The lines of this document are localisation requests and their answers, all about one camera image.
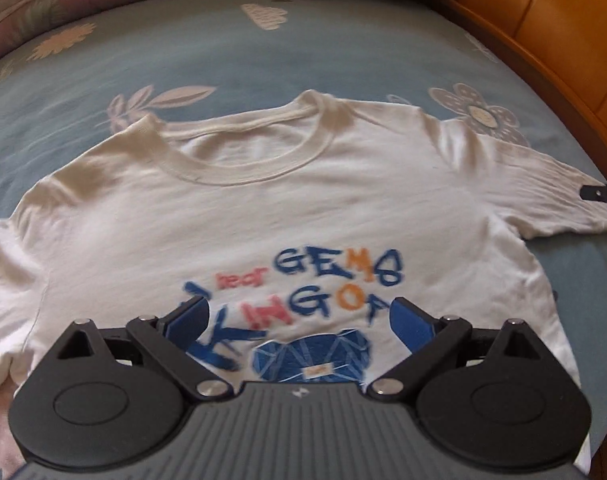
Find white printed sweatshirt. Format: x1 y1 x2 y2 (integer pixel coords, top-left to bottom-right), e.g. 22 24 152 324
0 88 607 470

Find orange wooden headboard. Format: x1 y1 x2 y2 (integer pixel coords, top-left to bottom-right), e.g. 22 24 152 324
439 0 607 179

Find blue floral bed sheet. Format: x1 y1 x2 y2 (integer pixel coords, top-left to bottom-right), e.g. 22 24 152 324
0 0 607 480

